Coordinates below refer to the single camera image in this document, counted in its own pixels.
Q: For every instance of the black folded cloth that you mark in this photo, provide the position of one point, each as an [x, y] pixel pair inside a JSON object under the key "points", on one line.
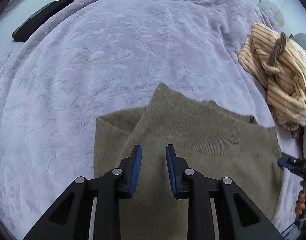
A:
{"points": [[40, 17]]}

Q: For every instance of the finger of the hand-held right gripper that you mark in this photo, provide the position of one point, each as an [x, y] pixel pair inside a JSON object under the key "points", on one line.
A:
{"points": [[286, 161]]}

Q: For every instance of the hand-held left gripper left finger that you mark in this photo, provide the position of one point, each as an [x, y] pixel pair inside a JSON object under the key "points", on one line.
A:
{"points": [[135, 172]]}

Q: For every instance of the olive brown knit sweater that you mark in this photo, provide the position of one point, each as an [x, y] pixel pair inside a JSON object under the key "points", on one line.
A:
{"points": [[218, 142]]}

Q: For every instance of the grey quilted headboard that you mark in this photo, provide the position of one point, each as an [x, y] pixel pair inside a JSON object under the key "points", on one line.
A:
{"points": [[304, 41]]}

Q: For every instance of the beige striped plush garment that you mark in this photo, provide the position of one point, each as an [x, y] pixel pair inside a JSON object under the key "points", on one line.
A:
{"points": [[288, 80]]}

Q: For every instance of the person's right hand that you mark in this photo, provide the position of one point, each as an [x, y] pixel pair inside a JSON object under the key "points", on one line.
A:
{"points": [[300, 203]]}

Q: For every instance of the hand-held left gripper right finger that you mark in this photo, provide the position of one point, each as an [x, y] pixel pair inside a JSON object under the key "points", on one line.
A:
{"points": [[171, 172]]}

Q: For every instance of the lilac embossed blanket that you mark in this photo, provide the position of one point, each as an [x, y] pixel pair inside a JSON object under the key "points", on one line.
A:
{"points": [[105, 55]]}

